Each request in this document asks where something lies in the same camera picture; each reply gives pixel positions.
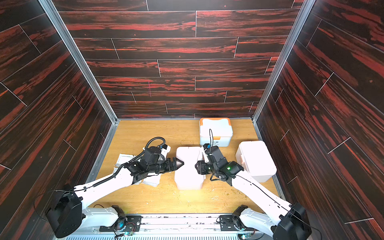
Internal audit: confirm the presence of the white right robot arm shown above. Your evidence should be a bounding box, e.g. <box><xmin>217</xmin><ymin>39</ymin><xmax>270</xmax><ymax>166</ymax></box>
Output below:
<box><xmin>195</xmin><ymin>144</ymin><xmax>312</xmax><ymax>240</ymax></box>

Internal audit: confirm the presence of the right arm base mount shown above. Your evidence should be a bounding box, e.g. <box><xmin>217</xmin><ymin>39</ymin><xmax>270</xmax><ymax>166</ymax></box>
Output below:
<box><xmin>216</xmin><ymin>215</ymin><xmax>241</xmax><ymax>232</ymax></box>

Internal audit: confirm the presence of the white orange-trimmed medicine chest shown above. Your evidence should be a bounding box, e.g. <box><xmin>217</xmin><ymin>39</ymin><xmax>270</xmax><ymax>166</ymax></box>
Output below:
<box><xmin>199</xmin><ymin>118</ymin><xmax>233</xmax><ymax>147</ymax></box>

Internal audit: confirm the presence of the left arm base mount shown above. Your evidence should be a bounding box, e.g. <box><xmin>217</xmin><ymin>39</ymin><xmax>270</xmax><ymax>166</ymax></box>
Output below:
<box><xmin>99</xmin><ymin>215</ymin><xmax>143</xmax><ymax>234</ymax></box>

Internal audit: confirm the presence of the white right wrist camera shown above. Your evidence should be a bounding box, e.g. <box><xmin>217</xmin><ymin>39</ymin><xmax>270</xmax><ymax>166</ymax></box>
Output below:
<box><xmin>201</xmin><ymin>144</ymin><xmax>211</xmax><ymax>163</ymax></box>

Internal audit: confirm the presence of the pink medicine chest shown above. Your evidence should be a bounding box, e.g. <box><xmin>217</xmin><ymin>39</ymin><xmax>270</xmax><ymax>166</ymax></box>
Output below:
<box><xmin>175</xmin><ymin>147</ymin><xmax>205</xmax><ymax>191</ymax></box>

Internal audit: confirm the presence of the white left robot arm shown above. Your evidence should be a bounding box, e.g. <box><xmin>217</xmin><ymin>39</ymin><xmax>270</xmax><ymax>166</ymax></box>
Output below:
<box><xmin>46</xmin><ymin>146</ymin><xmax>184</xmax><ymax>238</ymax></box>

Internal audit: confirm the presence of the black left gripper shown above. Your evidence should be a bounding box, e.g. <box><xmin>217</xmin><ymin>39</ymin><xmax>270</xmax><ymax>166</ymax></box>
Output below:
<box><xmin>147</xmin><ymin>157</ymin><xmax>185</xmax><ymax>175</ymax></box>

